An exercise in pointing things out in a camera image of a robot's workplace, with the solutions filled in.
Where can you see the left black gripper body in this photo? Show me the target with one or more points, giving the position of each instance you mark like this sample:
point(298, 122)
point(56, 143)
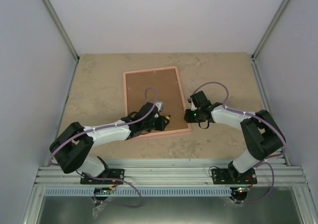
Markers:
point(148, 126)

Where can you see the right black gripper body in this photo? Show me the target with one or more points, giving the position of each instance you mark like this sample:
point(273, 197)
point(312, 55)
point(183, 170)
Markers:
point(197, 118)

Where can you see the pink picture frame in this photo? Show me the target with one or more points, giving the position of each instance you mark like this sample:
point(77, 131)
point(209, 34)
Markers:
point(179, 132)

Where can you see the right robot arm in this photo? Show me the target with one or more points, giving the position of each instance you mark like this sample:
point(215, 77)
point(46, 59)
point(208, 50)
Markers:
point(261, 134)

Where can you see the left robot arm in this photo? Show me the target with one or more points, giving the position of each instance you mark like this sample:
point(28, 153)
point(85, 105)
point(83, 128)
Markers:
point(72, 147)

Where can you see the right circuit board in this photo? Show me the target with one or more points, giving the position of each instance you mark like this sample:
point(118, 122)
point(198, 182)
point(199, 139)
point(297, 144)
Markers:
point(243, 189)

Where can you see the circuit board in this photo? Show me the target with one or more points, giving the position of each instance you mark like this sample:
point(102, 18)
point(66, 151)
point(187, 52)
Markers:
point(104, 191)
point(243, 189)

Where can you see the left circuit board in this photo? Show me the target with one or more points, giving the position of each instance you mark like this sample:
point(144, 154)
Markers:
point(104, 191)

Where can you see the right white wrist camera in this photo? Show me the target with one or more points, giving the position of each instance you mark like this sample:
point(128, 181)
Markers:
point(192, 104)

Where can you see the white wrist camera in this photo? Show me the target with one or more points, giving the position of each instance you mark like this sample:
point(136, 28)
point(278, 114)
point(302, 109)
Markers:
point(160, 106)
point(192, 104)

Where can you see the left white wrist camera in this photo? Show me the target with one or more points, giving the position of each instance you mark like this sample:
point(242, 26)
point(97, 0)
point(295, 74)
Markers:
point(160, 106)

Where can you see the brown frame backing board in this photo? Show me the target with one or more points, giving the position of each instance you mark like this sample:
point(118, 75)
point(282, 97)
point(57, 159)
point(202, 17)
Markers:
point(154, 90)

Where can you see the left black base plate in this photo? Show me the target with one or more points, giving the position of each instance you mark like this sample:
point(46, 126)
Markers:
point(115, 177)

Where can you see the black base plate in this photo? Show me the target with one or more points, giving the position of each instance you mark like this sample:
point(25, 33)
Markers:
point(223, 176)
point(115, 177)

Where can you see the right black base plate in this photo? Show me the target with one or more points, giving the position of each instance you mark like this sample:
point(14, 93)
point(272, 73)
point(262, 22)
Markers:
point(223, 176)

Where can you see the grey slotted cable duct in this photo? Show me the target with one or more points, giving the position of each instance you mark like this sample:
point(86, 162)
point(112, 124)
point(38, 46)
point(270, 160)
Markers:
point(142, 191)

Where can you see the aluminium rail beam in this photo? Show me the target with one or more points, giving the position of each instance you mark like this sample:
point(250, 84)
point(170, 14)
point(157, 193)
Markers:
point(176, 173)

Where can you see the left aluminium corner post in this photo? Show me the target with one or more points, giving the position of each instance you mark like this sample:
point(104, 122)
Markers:
point(60, 28)

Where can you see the aluminium corner post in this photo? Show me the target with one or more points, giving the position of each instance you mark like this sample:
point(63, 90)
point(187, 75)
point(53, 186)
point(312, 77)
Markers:
point(275, 20)
point(60, 28)

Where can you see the right aluminium corner post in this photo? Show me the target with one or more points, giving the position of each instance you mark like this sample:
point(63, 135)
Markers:
point(275, 20)

